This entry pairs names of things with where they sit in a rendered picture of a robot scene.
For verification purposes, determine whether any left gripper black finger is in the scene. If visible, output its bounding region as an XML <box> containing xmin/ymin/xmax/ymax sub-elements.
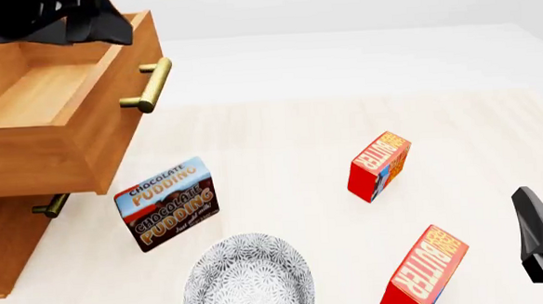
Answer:
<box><xmin>63</xmin><ymin>13</ymin><xmax>95</xmax><ymax>47</ymax></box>
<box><xmin>86</xmin><ymin>0</ymin><xmax>136</xmax><ymax>49</ymax></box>

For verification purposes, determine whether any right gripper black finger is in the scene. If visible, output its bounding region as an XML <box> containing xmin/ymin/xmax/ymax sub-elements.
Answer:
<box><xmin>510</xmin><ymin>184</ymin><xmax>543</xmax><ymax>262</ymax></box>

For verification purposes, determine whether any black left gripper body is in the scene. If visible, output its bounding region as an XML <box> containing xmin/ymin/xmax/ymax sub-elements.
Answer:
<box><xmin>0</xmin><ymin>0</ymin><xmax>70</xmax><ymax>47</ymax></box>

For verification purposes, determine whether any red butter box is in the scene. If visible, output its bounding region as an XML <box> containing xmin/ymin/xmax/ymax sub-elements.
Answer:
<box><xmin>375</xmin><ymin>222</ymin><xmax>473</xmax><ymax>304</ymax></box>
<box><xmin>343</xmin><ymin>128</ymin><xmax>416</xmax><ymax>205</ymax></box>

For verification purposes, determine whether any open wooden drawer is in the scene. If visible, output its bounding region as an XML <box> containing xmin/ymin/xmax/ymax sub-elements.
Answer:
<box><xmin>0</xmin><ymin>9</ymin><xmax>172</xmax><ymax>203</ymax></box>

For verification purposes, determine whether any wooden cabinet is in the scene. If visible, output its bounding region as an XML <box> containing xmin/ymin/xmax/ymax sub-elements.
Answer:
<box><xmin>0</xmin><ymin>26</ymin><xmax>77</xmax><ymax>300</ymax></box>

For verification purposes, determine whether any chocolate pudding box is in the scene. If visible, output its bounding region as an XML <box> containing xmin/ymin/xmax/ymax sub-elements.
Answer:
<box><xmin>111</xmin><ymin>155</ymin><xmax>223</xmax><ymax>255</ymax></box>

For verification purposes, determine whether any grey patterned bowl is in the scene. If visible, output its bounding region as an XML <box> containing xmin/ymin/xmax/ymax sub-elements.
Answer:
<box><xmin>179</xmin><ymin>228</ymin><xmax>318</xmax><ymax>304</ymax></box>

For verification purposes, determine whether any long brass drawer handle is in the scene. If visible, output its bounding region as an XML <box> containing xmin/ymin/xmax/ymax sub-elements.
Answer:
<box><xmin>117</xmin><ymin>56</ymin><xmax>177</xmax><ymax>116</ymax></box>

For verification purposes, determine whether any short brass drawer handle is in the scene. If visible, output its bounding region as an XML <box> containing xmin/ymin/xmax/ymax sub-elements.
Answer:
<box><xmin>30</xmin><ymin>192</ymin><xmax>73</xmax><ymax>220</ymax></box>

